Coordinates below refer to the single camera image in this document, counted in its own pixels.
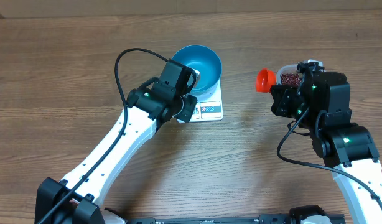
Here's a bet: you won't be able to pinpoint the clear plastic food container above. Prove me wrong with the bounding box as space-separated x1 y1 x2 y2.
276 64 304 86

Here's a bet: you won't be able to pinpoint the white digital kitchen scale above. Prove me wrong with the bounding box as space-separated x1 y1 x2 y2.
190 80 223 123

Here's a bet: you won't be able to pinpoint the blue plastic bowl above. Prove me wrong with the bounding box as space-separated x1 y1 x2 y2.
172 45 222 96

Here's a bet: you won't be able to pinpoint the orange measuring scoop blue handle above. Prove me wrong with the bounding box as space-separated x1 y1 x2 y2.
255 68 276 93

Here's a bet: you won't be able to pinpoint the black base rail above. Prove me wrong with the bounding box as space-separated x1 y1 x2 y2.
100 204 346 224

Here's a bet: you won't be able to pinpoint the red adzuki beans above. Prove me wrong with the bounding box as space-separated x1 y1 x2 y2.
280 73 302 86

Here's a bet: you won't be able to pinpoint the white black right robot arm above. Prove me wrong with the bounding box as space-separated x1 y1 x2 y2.
270 72 382 223

